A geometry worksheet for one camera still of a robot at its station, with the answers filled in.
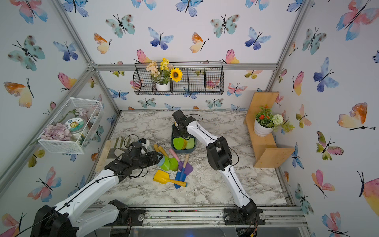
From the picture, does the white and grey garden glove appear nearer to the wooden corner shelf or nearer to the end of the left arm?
the end of the left arm

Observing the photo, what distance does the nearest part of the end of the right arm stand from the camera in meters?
0.75

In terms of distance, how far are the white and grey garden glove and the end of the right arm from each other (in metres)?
0.45
